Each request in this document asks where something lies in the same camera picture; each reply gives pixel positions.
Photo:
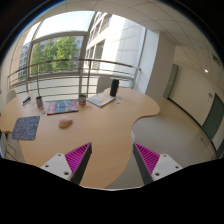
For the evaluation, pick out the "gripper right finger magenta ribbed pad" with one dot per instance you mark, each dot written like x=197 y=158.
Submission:
x=153 y=166

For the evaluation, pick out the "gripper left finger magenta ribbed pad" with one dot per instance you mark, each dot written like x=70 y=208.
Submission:
x=70 y=166

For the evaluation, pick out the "metal balcony railing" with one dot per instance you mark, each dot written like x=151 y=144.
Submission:
x=65 y=78

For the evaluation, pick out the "patterned mug centre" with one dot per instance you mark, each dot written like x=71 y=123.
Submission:
x=82 y=99

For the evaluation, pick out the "patterned cup left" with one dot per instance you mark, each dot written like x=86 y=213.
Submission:
x=39 y=101

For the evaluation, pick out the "small blue box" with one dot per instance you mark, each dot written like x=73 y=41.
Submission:
x=28 y=99

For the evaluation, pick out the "white chair behind table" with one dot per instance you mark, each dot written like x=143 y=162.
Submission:
x=103 y=83

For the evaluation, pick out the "red and blue book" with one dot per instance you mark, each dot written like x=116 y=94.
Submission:
x=62 y=106

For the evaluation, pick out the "speckled blue mouse pad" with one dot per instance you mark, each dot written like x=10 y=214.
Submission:
x=25 y=128

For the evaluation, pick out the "green door far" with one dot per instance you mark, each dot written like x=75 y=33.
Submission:
x=171 y=81

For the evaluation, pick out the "beige computer mouse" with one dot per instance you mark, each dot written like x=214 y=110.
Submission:
x=64 y=122

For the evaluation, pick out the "green door right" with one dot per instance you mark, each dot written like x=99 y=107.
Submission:
x=214 y=118

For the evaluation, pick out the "black cylindrical speaker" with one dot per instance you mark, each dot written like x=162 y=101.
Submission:
x=114 y=87

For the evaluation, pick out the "green door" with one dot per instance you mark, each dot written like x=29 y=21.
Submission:
x=171 y=81
x=214 y=118

